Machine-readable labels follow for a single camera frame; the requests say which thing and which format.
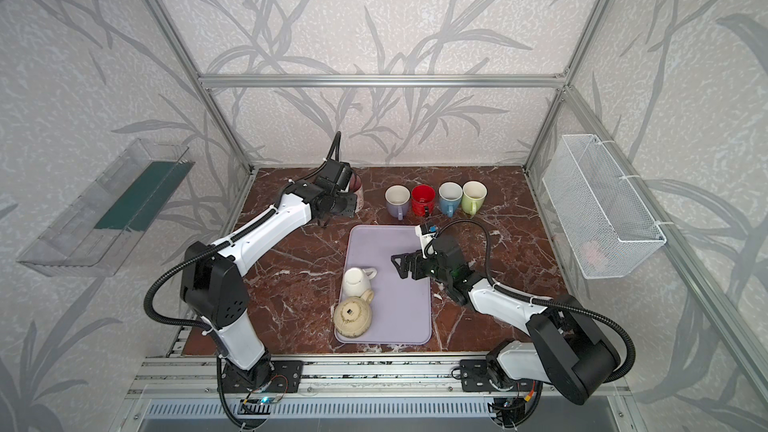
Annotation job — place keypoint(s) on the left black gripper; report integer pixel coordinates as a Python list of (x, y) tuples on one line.
[(335, 205)]

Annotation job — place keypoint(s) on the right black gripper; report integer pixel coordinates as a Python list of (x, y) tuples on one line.
[(417, 264)]

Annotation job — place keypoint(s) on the white mug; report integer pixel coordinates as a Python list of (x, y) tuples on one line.
[(356, 281)]

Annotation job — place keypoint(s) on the red mug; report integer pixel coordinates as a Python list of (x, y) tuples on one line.
[(423, 200)]

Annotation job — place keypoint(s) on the lavender mug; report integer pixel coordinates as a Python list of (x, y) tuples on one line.
[(398, 199)]

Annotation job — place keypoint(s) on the beige stoneware mug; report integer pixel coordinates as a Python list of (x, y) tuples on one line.
[(353, 316)]

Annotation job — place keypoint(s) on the blue mug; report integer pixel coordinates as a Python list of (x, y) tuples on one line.
[(450, 196)]

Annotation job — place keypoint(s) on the light green mug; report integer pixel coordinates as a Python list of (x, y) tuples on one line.
[(474, 194)]

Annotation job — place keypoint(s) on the pink patterned mug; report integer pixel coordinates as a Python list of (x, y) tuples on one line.
[(356, 187)]

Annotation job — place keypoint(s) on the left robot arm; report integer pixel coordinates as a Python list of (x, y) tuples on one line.
[(214, 287)]

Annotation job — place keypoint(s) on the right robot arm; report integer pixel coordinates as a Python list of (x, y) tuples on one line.
[(570, 351)]

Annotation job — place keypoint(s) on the lavender plastic tray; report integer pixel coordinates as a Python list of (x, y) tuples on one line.
[(401, 308)]

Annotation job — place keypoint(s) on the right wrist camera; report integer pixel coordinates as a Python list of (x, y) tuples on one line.
[(426, 233)]

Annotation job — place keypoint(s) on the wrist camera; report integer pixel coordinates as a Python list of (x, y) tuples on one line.
[(426, 233), (334, 176)]

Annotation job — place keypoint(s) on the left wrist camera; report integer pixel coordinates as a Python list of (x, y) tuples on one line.
[(334, 176)]

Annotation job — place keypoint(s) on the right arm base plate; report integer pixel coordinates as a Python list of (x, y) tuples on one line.
[(474, 376)]

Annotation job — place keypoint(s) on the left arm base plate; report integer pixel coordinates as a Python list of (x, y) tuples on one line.
[(276, 377)]

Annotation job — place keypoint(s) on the aluminium cage frame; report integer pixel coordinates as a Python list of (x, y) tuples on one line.
[(741, 342)]

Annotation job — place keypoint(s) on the white wire mesh basket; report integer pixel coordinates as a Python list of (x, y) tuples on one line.
[(609, 228)]

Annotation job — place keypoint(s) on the aluminium front rail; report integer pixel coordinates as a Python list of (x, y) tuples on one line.
[(324, 376)]

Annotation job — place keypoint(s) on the clear plastic wall bin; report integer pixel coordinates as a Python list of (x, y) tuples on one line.
[(95, 234)]

